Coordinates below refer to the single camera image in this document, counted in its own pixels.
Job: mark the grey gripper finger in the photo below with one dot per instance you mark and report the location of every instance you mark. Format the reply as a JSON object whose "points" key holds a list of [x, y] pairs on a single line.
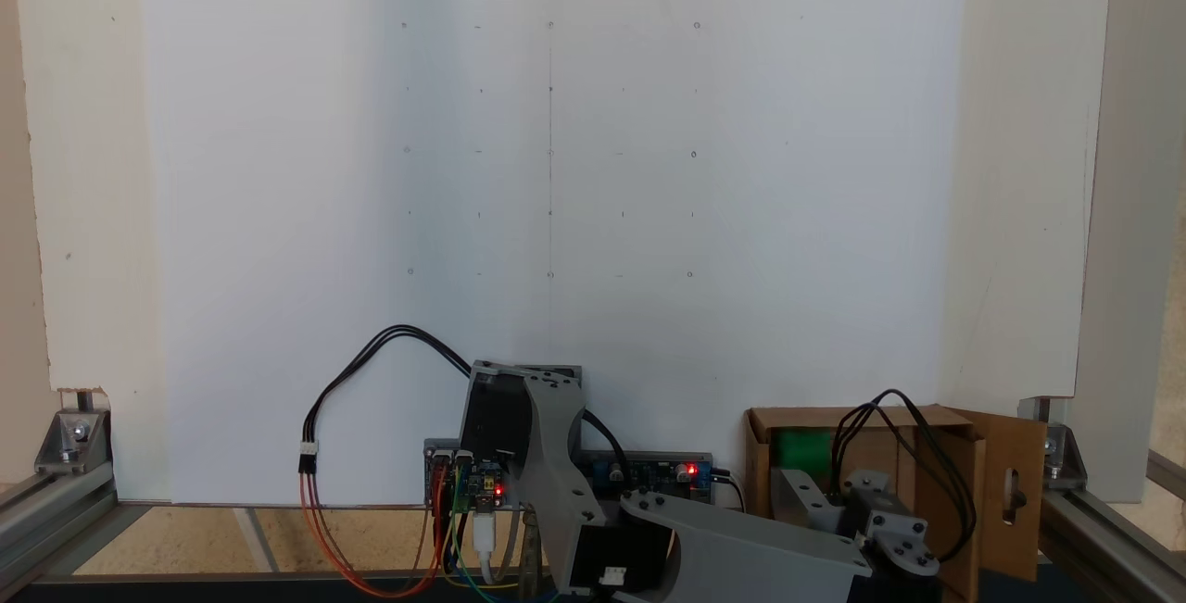
{"points": [[804, 496]]}

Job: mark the green die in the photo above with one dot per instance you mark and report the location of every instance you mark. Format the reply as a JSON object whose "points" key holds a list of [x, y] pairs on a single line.
{"points": [[806, 450]]}

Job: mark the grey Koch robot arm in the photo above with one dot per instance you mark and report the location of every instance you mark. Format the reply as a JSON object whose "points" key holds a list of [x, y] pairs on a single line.
{"points": [[556, 455]]}

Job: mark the brown cardboard box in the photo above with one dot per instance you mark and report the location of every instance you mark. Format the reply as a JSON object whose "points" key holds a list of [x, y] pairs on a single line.
{"points": [[1010, 492]]}

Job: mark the white USB plug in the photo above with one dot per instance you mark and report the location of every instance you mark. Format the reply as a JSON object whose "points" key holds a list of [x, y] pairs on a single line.
{"points": [[485, 538]]}

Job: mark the small motor driver board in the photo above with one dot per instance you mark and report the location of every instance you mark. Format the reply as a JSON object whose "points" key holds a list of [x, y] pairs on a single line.
{"points": [[477, 483]]}

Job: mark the white paper sheet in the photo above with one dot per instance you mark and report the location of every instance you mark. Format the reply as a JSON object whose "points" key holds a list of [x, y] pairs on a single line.
{"points": [[278, 168]]}

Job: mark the metal corner bracket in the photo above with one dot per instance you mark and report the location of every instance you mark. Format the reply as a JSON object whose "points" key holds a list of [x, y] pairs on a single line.
{"points": [[72, 436], [1061, 455]]}

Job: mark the aluminium frame rail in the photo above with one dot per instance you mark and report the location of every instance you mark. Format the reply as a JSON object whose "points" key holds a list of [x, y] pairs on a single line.
{"points": [[1103, 538], [51, 515]]}

